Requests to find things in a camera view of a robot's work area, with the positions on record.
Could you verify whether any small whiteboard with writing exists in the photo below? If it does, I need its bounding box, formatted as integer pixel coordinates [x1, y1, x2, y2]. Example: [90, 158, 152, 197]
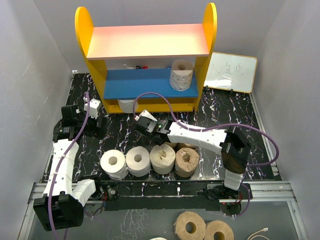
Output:
[203, 52, 258, 94]

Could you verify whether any beige wrapped roll front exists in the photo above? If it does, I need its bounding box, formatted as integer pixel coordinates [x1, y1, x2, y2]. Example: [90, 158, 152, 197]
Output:
[149, 143, 176, 175]

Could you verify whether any black and red marker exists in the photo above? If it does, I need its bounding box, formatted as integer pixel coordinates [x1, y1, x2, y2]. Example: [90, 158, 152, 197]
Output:
[135, 65, 148, 69]

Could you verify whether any yellow shelf with coloured boards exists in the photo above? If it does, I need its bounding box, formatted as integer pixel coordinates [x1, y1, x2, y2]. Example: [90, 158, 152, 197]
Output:
[74, 3, 218, 114]

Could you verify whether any tan roll on floor right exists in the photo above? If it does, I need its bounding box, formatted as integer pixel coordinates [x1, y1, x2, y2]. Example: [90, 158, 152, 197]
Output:
[204, 220, 235, 240]

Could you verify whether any patterned white paper roll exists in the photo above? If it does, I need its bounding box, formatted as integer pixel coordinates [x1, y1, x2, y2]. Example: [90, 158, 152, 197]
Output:
[169, 59, 194, 92]

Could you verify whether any tan roll on floor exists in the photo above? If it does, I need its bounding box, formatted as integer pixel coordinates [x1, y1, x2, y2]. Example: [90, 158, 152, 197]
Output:
[173, 211, 206, 240]
[204, 220, 235, 240]

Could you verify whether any brown wrapped roll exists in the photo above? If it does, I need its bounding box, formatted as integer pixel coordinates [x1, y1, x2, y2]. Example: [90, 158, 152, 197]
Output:
[177, 143, 199, 152]
[175, 147, 200, 178]

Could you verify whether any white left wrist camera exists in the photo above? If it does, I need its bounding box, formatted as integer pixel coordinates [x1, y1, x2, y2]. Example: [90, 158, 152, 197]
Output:
[83, 97, 102, 120]

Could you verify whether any brown wrapped roll back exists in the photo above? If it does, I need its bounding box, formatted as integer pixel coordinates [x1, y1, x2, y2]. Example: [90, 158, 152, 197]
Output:
[177, 143, 199, 152]

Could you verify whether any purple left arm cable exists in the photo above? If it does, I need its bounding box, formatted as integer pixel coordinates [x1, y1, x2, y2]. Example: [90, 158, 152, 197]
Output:
[48, 91, 101, 240]

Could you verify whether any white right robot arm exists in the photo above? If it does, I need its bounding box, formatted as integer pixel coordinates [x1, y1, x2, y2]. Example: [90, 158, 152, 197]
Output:
[134, 116, 251, 200]

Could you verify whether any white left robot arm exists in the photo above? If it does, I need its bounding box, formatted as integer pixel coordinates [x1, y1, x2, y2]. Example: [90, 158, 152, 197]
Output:
[33, 99, 107, 231]

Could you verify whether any tan roll on floor left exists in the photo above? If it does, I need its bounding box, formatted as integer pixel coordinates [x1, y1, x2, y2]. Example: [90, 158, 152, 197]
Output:
[173, 211, 206, 240]

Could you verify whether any brown wrapped roll front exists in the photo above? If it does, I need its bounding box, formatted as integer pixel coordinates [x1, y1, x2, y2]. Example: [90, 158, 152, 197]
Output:
[175, 147, 200, 178]

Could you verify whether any white roll at bottom edge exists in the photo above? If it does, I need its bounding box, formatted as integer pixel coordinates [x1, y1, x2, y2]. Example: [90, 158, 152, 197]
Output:
[150, 237, 167, 240]

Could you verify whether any beige roll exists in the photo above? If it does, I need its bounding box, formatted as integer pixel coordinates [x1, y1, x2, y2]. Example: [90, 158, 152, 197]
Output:
[149, 143, 176, 175]
[165, 142, 177, 149]

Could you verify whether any white cable on floor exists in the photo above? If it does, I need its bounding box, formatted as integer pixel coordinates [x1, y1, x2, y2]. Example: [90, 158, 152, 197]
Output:
[247, 227, 270, 240]

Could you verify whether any beige roll back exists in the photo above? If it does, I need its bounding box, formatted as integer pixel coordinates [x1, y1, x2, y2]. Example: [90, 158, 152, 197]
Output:
[165, 142, 177, 149]

